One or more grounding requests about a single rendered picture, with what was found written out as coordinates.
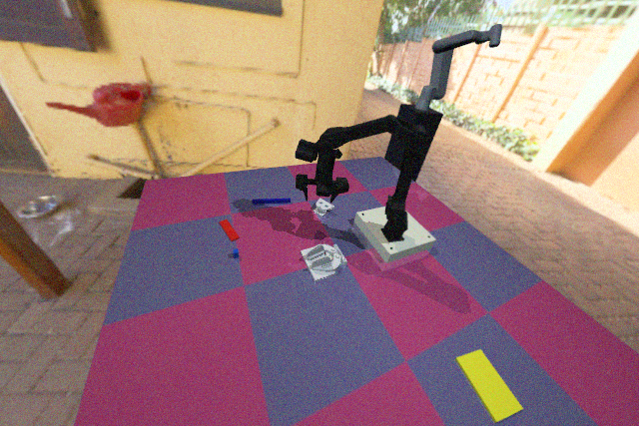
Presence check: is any red flat bar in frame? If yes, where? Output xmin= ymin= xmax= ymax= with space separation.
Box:
xmin=219 ymin=219 xmax=239 ymax=241

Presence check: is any yellow flat rectangular plate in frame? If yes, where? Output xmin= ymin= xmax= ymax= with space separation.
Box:
xmin=455 ymin=349 xmax=523 ymax=423

